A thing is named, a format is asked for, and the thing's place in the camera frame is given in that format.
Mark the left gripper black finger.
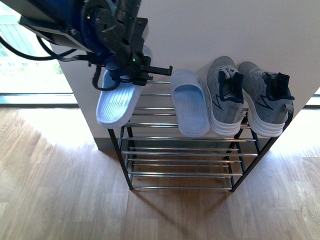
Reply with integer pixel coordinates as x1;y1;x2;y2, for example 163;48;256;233
132;74;153;86
140;65;173;76

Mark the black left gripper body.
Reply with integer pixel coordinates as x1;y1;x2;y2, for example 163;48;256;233
81;0;152;80

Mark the light blue slipper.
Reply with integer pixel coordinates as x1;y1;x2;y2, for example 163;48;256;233
170;69;210;138
96;82;144;129

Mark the grey knit sneaker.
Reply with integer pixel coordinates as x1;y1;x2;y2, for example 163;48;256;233
205;56;244;137
238;61;295;138

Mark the black metal shoe rack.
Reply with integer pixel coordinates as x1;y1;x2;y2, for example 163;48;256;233
107;79;295;193

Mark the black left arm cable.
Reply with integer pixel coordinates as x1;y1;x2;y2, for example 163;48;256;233
0;34;91;63

